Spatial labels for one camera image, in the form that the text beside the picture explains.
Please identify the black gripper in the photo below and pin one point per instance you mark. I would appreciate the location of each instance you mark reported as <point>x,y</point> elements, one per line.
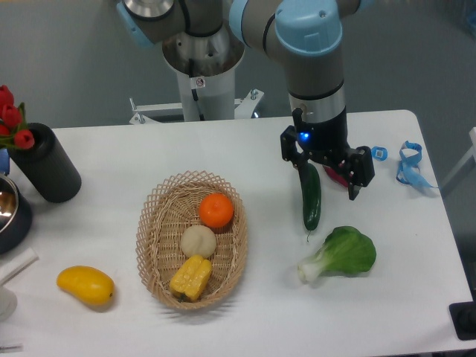
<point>326,143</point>

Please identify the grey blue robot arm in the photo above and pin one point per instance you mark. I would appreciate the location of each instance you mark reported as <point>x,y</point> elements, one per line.
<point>303,37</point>

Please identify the woven wicker basket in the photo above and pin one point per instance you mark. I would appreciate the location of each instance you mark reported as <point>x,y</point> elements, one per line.
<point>171,208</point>

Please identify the yellow bell pepper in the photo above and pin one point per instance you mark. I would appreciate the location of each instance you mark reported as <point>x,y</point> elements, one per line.
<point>190,280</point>

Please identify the red object behind gripper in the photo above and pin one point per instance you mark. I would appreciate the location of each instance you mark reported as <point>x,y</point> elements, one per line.
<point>335,177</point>

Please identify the green cucumber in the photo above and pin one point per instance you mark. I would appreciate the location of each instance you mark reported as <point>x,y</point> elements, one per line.
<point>312,200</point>

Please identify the green bok choy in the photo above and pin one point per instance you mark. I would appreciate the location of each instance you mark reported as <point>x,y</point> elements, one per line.
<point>346,250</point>

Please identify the orange mandarin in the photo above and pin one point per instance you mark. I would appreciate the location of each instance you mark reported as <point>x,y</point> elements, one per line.
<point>216,210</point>

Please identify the black device at table corner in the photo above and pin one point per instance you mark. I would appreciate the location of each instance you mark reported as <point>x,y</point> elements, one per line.
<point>463,319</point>

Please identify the yellow mango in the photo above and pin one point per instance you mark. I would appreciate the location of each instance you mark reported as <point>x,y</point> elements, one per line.
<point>87,284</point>

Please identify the black cylindrical vase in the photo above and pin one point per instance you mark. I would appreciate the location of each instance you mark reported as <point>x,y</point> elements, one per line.
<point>47,166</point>

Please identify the black metal bowl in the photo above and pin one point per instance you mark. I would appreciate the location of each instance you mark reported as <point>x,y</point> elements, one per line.
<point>16,215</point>

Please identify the red tulip bouquet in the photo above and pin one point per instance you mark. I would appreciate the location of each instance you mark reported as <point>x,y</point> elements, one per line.
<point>15,133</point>

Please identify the white lamp stand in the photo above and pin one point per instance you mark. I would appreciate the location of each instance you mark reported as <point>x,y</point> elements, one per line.
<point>10,269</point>

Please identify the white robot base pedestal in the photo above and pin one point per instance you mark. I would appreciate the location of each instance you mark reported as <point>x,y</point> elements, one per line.
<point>205,72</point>

